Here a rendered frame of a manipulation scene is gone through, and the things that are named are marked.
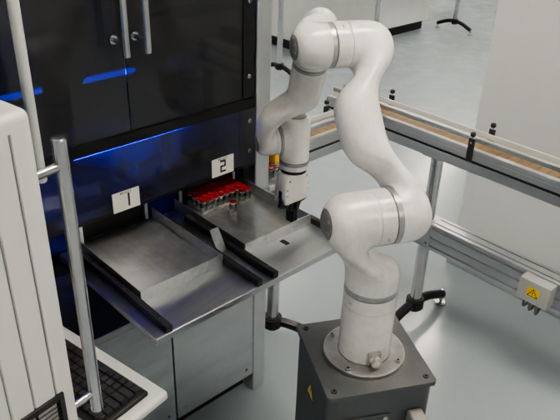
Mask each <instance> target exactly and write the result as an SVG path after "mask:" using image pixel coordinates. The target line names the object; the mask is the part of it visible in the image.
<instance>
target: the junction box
mask: <svg viewBox="0 0 560 420"><path fill-rule="evenodd" d="M557 287H558V286H557V285H555V284H553V283H551V282H549V281H547V280H545V279H543V278H540V277H538V276H536V275H534V274H532V273H530V272H525V273H524V274H523V275H522V276H521V277H520V280H519V284H518V287H517V293H516V296H517V297H519V298H521V299H523V300H525V301H527V302H529V303H531V304H533V305H534V306H536V307H538V308H541V309H542V310H544V311H546V310H547V309H549V308H550V307H551V306H552V305H553V299H554V296H555V293H556V290H557Z"/></svg>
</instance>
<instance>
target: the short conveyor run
mask: <svg viewBox="0 0 560 420"><path fill-rule="evenodd" d="M324 103H325V104H326V106H324V107H323V113H321V114H318V115H316V116H313V117H311V131H310V146H309V162H311V161H313V160H315V159H318V158H321V157H323V156H326V155H328V154H330V153H334V152H336V151H339V150H341V149H343V148H342V146H341V143H340V140H339V137H338V131H337V128H336V123H335V119H334V113H333V110H329V106H328V104H329V100H325V101H324Z"/></svg>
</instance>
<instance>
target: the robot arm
mask: <svg viewBox="0 0 560 420"><path fill-rule="evenodd" d="M289 52H290V55H291V58H292V68H291V74H290V79H289V84H288V89H287V91H286V92H284V93H282V94H280V95H279V96H277V97H275V98H274V99H273V100H272V101H271V102H270V103H269V104H268V105H267V106H266V107H265V108H264V109H263V110H262V112H261V114H260V116H259V118H258V121H257V127H256V132H255V137H254V138H255V139H254V144H255V148H256V150H257V152H258V153H259V154H260V155H263V156H271V155H279V167H280V168H281V170H279V171H278V174H277V181H276V187H275V200H276V201H278V205H277V207H278V208H280V209H284V208H285V209H287V210H286V219H287V220H288V221H289V222H293V221H296V220H297V218H298V209H299V206H300V203H301V202H302V200H304V199H305V198H306V197H307V195H308V190H309V177H308V162H309V146H310V131H311V117H310V116H309V115H308V114H307V112H309V111H311V110H313V109H314V108H315V107H316V106H317V105H318V103H319V100H320V97H321V94H322V90H323V84H324V81H325V77H326V74H327V70H328V69H332V68H350V69H351V70H352V72H353V77H352V80H351V81H350V82H349V83H348V84H347V85H346V87H345V88H344V89H343V90H342V91H341V92H340V93H339V94H338V96H337V98H336V101H335V103H334V109H333V113H334V119H335V123H336V128H337V134H338V137H339V140H340V143H341V146H342V149H343V151H344V152H345V154H346V155H347V157H348V159H349V160H350V161H351V162H352V163H353V164H354V165H356V166H357V167H358V168H361V169H362V170H363V171H364V172H366V173H368V174H370V175H371V176H372V177H373V178H374V179H375V180H376V181H377V183H378V185H379V187H380V188H375V189H368V190H362V191H355V192H345V193H342V194H338V195H337V196H334V197H332V198H330V199H329V200H328V201H327V202H326V204H325V205H324V207H323V209H322V213H321V215H320V228H321V229H322V233H323V235H324V237H325V238H326V239H327V241H328V242H329V244H330V245H331V246H332V248H333V249H334V250H335V251H336V252H337V254H338V255H339V256H340V257H341V259H342V260H343V262H344V266H345V277H344V286H343V295H342V313H341V322H340V326H339V327H336V328H334V329H333V330H332V331H331V332H330V333H329V334H328V335H327V336H326V337H325V339H324V343H323V354H324V357H325V358H326V360H327V362H328V363H329V364H330V365H331V366H332V367H333V368H334V369H335V370H337V371H338V372H340V373H341V374H343V375H346V376H348V377H350V378H356V379H361V380H378V379H383V378H387V377H389V376H392V375H393V374H394V373H396V372H397V371H398V370H399V369H400V368H401V366H402V365H403V361H404V358H405V351H404V347H403V345H402V343H401V342H400V340H399V339H398V338H397V337H396V336H395V335H394V334H393V324H394V318H395V312H396V306H397V300H398V289H399V282H400V269H399V266H398V263H397V262H396V261H395V259H393V258H392V257H390V256H388V255H387V254H385V253H382V252H378V251H374V250H372V249H371V248H375V247H381V246H387V245H392V244H398V243H408V242H411V241H415V240H417V239H419V238H421V237H422V236H423V235H425V234H426V233H427V232H428V230H429V228H430V227H431V224H432V220H433V211H432V208H431V204H430V202H429V199H428V196H427V194H426V193H425V192H424V191H423V188H422V187H421V186H420V184H419V183H418V181H417V180H416V179H415V177H414V176H413V175H412V174H411V173H410V172H409V171H408V170H407V168H406V167H405V166H404V165H403V163H402V162H401V161H400V160H399V158H398V156H397V155H396V154H395V152H394V151H393V149H392V147H391V145H390V143H389V141H388V137H387V134H386V131H385V127H384V123H383V115H382V112H381V108H380V103H379V98H378V89H379V85H380V82H381V80H382V78H383V75H384V73H385V72H386V70H387V68H388V66H389V64H390V62H391V61H392V59H393V52H394V43H393V37H392V35H391V33H390V32H389V31H388V29H387V28H386V27H385V26H384V25H382V24H381V23H380V22H375V21H366V20H354V21H338V20H337V18H336V16H335V15H334V14H333V13H332V12H331V11H330V10H328V9H327V8H325V7H315V8H313V9H311V10H310V11H308V12H307V13H306V14H305V15H304V17H303V18H302V20H301V21H300V22H299V23H298V24H297V25H296V27H295V28H294V29H293V31H292V34H291V37H290V40H289Z"/></svg>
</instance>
